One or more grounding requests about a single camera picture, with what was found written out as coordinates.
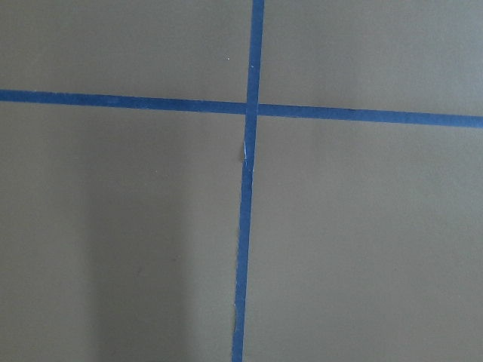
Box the brown paper table cover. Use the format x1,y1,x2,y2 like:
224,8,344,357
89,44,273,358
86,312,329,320
1,1,482,361

